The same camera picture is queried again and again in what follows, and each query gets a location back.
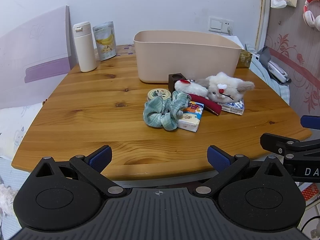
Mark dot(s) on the banana chip bag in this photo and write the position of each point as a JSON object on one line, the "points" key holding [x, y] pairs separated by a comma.
{"points": [[105, 42]]}

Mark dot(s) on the round cream tin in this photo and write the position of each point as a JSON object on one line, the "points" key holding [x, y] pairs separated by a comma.
{"points": [[158, 94]]}

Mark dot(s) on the cartoon tissue packet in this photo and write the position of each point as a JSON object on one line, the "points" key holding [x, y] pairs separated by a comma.
{"points": [[191, 120]]}

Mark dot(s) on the white printed bedsheet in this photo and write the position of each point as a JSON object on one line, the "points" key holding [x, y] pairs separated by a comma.
{"points": [[15, 125]]}

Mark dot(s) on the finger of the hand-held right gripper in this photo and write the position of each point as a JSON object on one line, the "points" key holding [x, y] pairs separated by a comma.
{"points": [[311, 121], [280, 143]]}

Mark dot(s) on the white wall switch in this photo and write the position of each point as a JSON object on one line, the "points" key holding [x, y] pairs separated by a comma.
{"points": [[215, 24]]}

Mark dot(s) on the white thermos bottle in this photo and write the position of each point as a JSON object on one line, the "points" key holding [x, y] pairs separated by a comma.
{"points": [[85, 47]]}

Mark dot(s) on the red white headphones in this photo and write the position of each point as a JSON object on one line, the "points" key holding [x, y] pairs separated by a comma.
{"points": [[309, 15]]}

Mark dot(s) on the white plush red-topped toy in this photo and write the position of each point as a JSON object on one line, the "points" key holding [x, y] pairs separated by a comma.
{"points": [[191, 88]]}

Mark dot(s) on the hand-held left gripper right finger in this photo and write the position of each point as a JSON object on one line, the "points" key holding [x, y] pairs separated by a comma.
{"points": [[218, 158]]}

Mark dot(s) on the gold snack packet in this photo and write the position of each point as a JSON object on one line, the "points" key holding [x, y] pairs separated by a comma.
{"points": [[243, 59]]}

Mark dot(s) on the white wall socket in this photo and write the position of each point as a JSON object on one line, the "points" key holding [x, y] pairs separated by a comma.
{"points": [[228, 23]]}

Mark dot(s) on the blue patterned tissue pack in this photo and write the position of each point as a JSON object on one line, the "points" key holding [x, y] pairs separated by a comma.
{"points": [[235, 108]]}

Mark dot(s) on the pink plastic storage bin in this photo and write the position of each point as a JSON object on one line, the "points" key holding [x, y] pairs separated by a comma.
{"points": [[175, 60]]}

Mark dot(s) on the dark red pouch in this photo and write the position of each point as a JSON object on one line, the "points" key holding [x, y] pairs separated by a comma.
{"points": [[212, 107]]}

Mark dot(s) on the grey white plush cat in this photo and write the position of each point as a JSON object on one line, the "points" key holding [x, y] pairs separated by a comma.
{"points": [[226, 87]]}

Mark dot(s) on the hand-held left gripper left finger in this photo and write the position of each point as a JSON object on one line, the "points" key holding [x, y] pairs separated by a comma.
{"points": [[101, 158]]}

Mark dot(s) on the white tissue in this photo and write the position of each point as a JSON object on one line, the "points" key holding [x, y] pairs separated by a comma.
{"points": [[277, 3]]}

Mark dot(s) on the green checked scrunchie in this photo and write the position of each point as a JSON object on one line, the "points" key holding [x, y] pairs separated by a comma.
{"points": [[152, 115]]}

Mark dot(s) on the red patterned box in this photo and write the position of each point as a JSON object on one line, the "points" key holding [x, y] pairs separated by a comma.
{"points": [[311, 192]]}

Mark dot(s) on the white handheld device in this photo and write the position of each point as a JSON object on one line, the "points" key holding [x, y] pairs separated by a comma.
{"points": [[277, 71]]}

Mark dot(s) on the pink purple board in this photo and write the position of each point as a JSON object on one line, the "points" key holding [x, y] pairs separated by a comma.
{"points": [[32, 55]]}

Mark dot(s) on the dark wooden block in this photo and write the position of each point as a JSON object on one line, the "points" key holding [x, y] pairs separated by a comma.
{"points": [[172, 84]]}

